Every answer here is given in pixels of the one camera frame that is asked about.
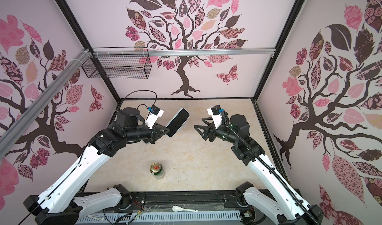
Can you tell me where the aluminium rail wall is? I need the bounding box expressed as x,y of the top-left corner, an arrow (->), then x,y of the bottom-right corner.
93,47 -> 276,57
1,49 -> 91,158

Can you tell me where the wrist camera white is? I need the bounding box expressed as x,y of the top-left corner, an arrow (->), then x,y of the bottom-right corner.
145,105 -> 164,130
207,105 -> 224,129

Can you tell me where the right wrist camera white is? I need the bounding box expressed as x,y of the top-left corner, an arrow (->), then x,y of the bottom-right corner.
207,105 -> 224,129

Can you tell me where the black wire basket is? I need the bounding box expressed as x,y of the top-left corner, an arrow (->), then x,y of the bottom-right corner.
82,46 -> 152,80

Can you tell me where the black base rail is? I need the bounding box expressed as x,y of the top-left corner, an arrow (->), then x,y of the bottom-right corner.
74,189 -> 299,225

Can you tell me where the green beverage can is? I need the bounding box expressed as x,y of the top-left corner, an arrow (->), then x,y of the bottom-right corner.
150,162 -> 165,179

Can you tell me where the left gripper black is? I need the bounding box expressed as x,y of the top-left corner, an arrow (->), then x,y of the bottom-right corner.
124,121 -> 170,144

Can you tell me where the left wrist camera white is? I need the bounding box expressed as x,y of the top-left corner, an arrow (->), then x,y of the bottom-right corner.
145,105 -> 164,130

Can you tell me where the aluminium rail back wall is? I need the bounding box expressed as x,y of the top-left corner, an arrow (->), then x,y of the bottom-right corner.
93,47 -> 276,57

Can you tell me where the white slotted cable duct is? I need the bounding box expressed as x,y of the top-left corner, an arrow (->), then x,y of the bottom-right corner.
76,211 -> 241,225

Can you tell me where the black smartphone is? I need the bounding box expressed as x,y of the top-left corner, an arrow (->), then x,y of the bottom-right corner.
166,108 -> 190,138

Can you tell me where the thin black camera cable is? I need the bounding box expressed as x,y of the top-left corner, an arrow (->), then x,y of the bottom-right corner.
122,89 -> 158,112

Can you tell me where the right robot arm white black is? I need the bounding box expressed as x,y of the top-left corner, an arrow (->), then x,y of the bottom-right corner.
194,112 -> 323,225

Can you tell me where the white plastic spoon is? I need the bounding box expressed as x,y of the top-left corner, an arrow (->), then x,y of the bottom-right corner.
172,205 -> 198,213

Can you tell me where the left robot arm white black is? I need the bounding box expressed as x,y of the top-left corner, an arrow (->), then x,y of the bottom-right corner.
23,106 -> 170,225

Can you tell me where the aluminium rail left wall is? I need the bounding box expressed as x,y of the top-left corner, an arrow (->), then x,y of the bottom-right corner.
1,49 -> 91,158

